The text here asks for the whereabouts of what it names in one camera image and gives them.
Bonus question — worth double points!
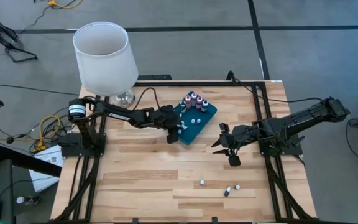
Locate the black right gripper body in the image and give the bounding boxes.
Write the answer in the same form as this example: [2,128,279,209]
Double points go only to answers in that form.
[218,123,260,149]

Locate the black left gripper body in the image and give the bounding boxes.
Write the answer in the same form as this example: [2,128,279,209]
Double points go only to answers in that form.
[154,105,182,130]

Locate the blue plastic tray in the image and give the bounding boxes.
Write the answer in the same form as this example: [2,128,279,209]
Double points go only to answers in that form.
[168,91,218,146]

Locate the black power strip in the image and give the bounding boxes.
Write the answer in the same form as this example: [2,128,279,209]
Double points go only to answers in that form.
[137,74,173,81]

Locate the white shade silver table lamp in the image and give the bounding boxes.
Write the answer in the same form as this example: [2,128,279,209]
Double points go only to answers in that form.
[72,21,139,109]

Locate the white paper sheet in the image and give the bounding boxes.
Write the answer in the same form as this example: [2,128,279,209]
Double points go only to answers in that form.
[29,144,65,193]

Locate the black desk beam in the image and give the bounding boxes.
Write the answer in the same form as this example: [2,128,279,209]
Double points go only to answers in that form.
[0,144,62,178]

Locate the dark small bottles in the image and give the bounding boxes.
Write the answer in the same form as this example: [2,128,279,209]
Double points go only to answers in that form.
[25,195,42,206]

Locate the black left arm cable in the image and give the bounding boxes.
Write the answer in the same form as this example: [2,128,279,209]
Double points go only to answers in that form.
[137,86,161,110]

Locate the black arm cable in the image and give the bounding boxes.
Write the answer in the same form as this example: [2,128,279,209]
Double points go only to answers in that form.
[137,86,161,110]
[227,70,326,103]

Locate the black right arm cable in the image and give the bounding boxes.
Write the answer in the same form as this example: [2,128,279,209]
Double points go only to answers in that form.
[227,70,326,103]

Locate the yellow coiled floor cable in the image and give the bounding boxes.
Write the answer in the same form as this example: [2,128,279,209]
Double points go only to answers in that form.
[35,115,62,153]

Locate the long black floor cable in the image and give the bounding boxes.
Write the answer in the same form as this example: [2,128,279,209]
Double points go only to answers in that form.
[0,83,80,96]

